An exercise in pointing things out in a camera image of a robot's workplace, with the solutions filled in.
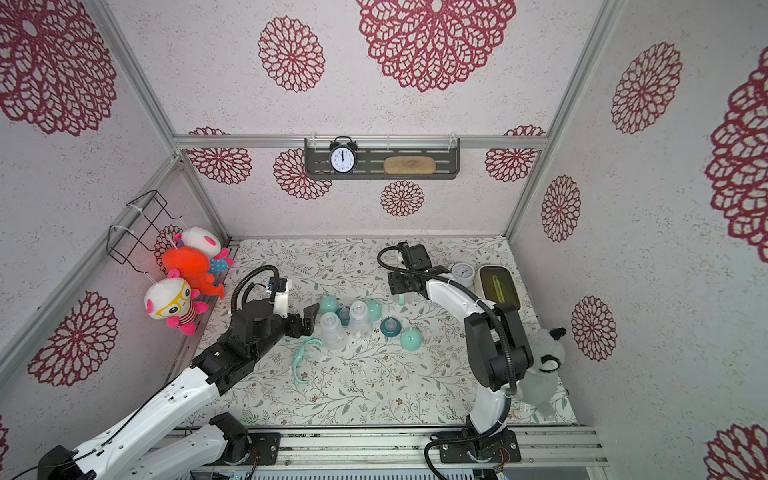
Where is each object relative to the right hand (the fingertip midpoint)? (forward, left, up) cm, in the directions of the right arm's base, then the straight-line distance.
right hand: (400, 274), depth 95 cm
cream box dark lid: (+2, -32, -7) cm, 33 cm away
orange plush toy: (-4, +62, +8) cm, 63 cm away
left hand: (-17, +26, +9) cm, 32 cm away
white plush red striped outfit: (-16, +61, +10) cm, 64 cm away
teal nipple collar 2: (-15, +16, 0) cm, 22 cm away
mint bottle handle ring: (-26, +29, -6) cm, 40 cm away
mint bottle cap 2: (-8, +8, -8) cm, 14 cm away
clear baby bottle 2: (-17, +20, -9) cm, 28 cm away
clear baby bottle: (-8, -1, -3) cm, 8 cm away
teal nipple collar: (-13, +3, -10) cm, 17 cm away
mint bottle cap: (-18, -3, -8) cm, 20 cm away
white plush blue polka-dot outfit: (+6, +63, +10) cm, 64 cm away
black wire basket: (-6, +67, +24) cm, 72 cm away
